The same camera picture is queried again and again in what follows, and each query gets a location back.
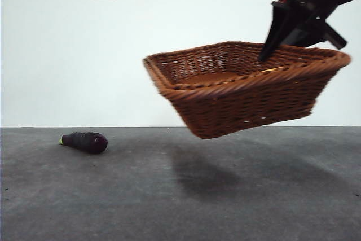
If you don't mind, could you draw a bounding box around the yellow corn cob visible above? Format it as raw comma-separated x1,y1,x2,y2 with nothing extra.
255,66,288,73

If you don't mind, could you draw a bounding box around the brown wicker basket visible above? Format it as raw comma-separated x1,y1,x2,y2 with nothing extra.
143,41,352,139

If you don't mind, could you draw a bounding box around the purple eggplant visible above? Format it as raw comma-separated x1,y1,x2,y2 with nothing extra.
58,131,108,155

